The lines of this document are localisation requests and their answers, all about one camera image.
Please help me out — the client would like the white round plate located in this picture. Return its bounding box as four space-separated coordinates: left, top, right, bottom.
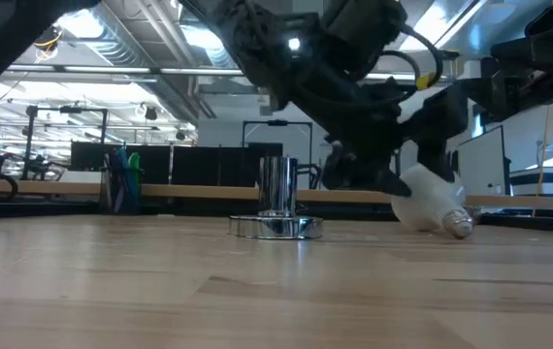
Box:
390 163 475 240

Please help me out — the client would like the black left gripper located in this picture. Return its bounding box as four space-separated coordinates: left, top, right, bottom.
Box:
246 0 470 198

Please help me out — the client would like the blue marker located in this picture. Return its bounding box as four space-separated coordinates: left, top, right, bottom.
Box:
113 147 130 190

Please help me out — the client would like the black cable with yellow tag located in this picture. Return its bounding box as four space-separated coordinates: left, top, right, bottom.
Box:
382 21 445 92

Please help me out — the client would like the chrome lamp socket base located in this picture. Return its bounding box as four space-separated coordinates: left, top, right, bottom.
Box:
228 155 325 240

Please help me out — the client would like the black office chair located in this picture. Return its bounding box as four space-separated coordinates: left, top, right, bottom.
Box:
298 163 324 191

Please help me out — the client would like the black background rig frame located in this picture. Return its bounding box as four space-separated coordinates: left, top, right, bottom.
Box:
241 119 314 172
22 104 111 181

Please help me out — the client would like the dark pen holder cup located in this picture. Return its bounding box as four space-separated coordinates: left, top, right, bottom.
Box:
99 159 145 215

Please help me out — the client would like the black aluminium table frame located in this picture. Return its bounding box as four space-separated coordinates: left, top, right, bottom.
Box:
0 196 553 235

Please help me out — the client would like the long ceiling light strip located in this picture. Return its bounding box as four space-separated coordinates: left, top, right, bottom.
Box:
7 64 244 78

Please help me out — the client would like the silver ventilation duct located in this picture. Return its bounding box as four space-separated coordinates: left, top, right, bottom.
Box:
55 7 200 125

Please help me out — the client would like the black desk partition panel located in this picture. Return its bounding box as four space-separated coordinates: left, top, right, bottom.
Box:
70 140 172 186
172 142 285 188

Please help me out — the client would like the green marker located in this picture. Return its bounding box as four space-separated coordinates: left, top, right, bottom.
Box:
128 151 143 188

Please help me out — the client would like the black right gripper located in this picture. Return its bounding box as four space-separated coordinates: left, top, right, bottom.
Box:
470 38 553 123

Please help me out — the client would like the white board panel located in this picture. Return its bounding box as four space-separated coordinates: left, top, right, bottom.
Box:
456 124 511 198

